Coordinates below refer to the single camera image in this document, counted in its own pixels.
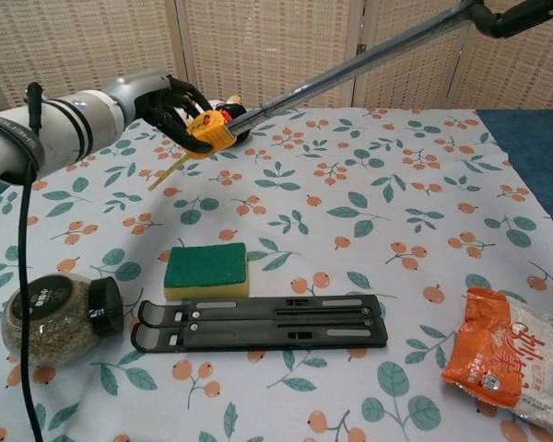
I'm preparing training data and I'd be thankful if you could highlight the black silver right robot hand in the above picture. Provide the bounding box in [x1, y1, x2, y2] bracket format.
[469, 0, 553, 41]

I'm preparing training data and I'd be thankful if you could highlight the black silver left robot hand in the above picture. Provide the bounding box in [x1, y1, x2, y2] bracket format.
[103, 68, 216, 160]

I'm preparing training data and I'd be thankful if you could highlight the plush doll with black head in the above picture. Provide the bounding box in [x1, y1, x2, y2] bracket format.
[173, 94, 253, 139]

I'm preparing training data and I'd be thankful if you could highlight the woven folding screen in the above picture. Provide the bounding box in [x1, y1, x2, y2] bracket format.
[0, 0, 553, 111]

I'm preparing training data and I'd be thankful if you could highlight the green yellow sponge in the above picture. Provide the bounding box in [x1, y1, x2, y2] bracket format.
[162, 242, 251, 301]

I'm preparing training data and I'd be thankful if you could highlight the glass jar with black lid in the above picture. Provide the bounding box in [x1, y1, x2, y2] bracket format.
[0, 272, 124, 367]

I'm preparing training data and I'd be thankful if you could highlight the floral print tablecloth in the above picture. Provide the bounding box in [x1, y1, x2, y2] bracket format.
[0, 106, 553, 442]

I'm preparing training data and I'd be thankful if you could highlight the black folding stand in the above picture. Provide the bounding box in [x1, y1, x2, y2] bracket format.
[129, 295, 390, 355]

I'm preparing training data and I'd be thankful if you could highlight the orange white food packet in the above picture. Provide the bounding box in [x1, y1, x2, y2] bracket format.
[441, 285, 553, 438]

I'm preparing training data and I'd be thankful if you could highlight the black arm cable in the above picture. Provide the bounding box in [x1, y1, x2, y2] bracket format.
[17, 81, 48, 442]

